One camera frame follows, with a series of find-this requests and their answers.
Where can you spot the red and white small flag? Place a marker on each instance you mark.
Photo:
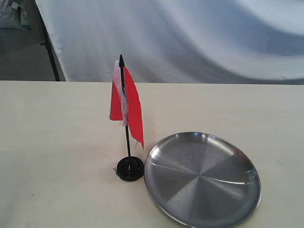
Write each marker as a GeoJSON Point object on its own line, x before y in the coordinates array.
{"type": "Point", "coordinates": [125, 104]}

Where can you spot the black round flag base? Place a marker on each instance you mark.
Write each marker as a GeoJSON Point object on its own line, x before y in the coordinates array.
{"type": "Point", "coordinates": [130, 168]}

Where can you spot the round stainless steel plate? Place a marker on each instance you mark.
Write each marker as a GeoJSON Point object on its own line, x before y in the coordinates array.
{"type": "Point", "coordinates": [202, 181]}

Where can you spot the white backdrop cloth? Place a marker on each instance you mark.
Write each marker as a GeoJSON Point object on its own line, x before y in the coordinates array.
{"type": "Point", "coordinates": [179, 41]}

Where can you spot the black backdrop stand pole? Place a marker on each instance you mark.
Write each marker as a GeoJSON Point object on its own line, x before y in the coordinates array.
{"type": "Point", "coordinates": [48, 45]}

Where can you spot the white sack in background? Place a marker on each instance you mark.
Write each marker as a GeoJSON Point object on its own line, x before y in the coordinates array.
{"type": "Point", "coordinates": [13, 15]}

